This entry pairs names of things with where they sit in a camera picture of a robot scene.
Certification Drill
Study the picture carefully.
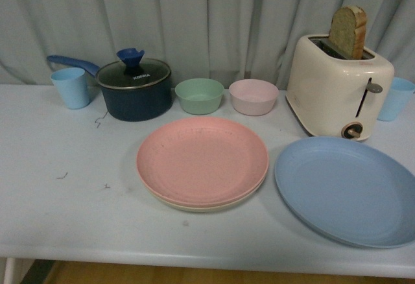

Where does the blue plastic plate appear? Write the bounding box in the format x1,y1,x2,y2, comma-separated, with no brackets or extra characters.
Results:
274,137,414,248

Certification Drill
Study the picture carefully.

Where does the grey curtain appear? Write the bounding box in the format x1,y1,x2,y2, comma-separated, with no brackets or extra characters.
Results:
1,0,414,89

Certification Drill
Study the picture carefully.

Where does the light blue cup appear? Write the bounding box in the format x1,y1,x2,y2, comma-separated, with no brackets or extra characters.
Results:
377,77,414,121
51,67,90,110

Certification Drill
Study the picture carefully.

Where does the cream white toaster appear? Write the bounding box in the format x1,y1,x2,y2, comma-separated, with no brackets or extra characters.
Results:
286,35,394,141

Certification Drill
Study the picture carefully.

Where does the green plastic bowl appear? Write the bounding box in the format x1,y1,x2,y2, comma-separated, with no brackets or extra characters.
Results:
175,78,224,115

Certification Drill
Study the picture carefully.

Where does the light blue cup left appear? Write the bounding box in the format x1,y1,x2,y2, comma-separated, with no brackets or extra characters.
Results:
51,67,90,110

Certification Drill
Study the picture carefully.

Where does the slice of toast bread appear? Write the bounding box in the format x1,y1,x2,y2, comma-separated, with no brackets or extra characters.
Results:
329,5,367,60

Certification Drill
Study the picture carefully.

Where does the beige plastic plate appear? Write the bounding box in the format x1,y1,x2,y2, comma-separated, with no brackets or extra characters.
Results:
148,184,262,213

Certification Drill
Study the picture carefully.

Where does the light blue cup right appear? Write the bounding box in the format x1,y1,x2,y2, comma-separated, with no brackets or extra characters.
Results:
377,77,414,121

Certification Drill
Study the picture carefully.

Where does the glass pot lid blue knob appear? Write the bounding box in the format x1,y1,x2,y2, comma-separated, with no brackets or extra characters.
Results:
96,48,171,89

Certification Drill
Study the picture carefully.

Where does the pink plastic plate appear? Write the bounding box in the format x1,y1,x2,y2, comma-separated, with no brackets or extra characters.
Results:
136,117,269,207

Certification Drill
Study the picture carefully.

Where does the dark blue saucepan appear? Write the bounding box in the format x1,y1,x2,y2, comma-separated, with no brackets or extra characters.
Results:
47,55,173,122

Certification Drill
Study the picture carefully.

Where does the pink plastic bowl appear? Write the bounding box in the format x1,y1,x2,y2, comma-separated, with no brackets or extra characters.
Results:
229,79,279,116

